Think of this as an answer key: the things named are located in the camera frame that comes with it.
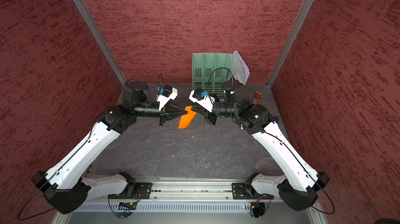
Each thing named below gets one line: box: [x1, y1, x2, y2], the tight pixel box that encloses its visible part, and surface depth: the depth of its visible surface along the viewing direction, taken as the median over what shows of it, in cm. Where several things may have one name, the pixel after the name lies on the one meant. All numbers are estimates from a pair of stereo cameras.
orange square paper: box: [177, 105, 197, 130], surface depth 62 cm
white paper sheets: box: [232, 50, 251, 86], surface depth 99 cm
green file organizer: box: [191, 52, 234, 93], surface depth 109 cm
